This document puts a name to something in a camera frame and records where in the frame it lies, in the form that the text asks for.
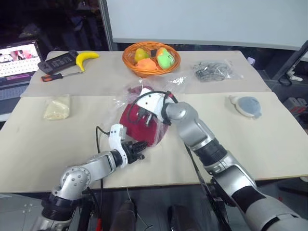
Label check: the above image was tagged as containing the grey red storage crate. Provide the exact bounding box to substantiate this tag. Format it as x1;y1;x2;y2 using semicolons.
285;97;308;114

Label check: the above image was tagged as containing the grey whiteboard stand leg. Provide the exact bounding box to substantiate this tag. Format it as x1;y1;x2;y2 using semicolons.
271;39;308;80

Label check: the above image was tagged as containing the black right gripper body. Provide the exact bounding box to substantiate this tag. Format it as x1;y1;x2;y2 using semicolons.
137;106;158;121

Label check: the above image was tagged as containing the open laptop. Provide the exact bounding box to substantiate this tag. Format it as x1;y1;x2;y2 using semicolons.
0;39;44;102

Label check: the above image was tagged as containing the dark brown rounded shape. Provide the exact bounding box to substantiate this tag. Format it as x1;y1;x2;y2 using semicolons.
113;201;138;231

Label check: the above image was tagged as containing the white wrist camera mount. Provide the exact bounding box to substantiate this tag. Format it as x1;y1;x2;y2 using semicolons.
108;124;128;168
136;88;169;121

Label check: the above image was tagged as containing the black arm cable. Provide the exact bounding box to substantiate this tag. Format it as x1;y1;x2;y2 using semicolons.
127;90;210;193
95;125;114;193

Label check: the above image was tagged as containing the white whiteboard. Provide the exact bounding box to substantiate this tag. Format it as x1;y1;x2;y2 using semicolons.
105;0;308;51

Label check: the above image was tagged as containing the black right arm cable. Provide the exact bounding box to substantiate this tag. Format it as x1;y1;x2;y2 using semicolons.
127;90;210;193

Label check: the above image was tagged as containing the orange black handled screwdriver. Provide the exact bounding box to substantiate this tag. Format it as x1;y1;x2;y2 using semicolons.
40;71;82;82

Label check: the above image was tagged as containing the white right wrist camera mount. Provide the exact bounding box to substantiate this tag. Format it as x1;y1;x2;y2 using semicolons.
136;88;169;121

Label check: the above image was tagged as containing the yellow plush pear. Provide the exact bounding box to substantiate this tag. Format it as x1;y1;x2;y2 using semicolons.
134;48;151;63

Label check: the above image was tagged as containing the clear bag of grey cables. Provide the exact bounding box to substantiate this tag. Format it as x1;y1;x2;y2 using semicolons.
192;59;244;83

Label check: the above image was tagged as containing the black handheld game console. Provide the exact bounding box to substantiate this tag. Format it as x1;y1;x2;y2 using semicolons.
38;50;79;74

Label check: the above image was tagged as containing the red item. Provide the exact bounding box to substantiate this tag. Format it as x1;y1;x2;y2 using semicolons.
119;85;169;147

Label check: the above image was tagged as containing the yellow banana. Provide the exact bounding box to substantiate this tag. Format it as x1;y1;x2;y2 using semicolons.
76;51;100;72

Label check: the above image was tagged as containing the green plush fruit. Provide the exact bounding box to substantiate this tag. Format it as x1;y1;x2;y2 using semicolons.
156;47;175;70

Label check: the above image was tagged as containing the white power strip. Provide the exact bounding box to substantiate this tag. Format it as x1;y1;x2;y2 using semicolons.
287;69;304;81

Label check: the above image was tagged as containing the orange plush fruit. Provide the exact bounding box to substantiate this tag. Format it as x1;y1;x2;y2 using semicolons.
134;57;161;71

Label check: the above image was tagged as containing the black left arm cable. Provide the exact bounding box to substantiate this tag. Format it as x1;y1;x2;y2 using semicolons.
95;125;114;193

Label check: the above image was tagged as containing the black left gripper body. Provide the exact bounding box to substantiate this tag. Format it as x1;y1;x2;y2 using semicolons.
121;141;137;165

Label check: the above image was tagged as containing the grey metal whiteboard post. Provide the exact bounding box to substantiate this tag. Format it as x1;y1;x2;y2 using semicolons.
100;0;114;51

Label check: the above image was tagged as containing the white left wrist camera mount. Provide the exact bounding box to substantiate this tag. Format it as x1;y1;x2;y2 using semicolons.
108;124;128;168

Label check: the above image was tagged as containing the orange woven basket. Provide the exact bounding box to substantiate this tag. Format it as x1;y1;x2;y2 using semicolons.
122;41;181;78

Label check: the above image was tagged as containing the clear plastic bag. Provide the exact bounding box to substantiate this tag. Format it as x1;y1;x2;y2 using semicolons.
115;76;188;149

